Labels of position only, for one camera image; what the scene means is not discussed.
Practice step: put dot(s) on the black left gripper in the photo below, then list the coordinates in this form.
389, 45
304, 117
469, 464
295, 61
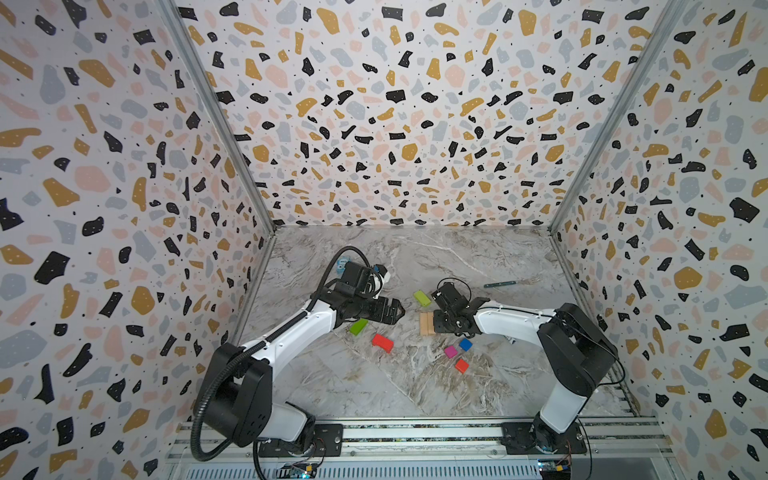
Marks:
379, 315

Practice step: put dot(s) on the natural wood block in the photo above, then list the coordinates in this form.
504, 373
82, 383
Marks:
426, 324

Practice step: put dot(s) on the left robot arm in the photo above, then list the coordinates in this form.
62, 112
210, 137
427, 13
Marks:
235, 403

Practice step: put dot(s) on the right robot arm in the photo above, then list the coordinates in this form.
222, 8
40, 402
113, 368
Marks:
579, 354

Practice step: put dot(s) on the blue cube block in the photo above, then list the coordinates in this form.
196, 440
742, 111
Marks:
465, 344

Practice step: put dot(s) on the red arch block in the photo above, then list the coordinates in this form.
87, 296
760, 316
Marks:
383, 343

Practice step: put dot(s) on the lime green rectangular block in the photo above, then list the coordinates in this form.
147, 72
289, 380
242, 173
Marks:
422, 298

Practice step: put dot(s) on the dark green rectangular block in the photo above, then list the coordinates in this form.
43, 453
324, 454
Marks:
357, 327

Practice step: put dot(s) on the small red cube block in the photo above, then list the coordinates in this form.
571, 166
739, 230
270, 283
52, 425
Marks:
461, 366

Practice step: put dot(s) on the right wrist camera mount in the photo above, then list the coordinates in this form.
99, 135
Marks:
448, 298

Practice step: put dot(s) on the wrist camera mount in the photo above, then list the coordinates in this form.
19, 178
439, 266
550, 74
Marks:
361, 280
448, 298

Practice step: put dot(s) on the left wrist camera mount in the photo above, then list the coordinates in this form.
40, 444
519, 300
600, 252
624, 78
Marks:
361, 280

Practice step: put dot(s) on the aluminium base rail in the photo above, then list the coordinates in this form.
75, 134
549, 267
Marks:
486, 441

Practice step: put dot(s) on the right corner metal post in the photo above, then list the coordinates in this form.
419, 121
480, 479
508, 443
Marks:
669, 16

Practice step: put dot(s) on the corner metal post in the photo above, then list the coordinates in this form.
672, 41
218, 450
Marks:
669, 16
178, 33

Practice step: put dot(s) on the left corner metal post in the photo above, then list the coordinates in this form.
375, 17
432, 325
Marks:
178, 33

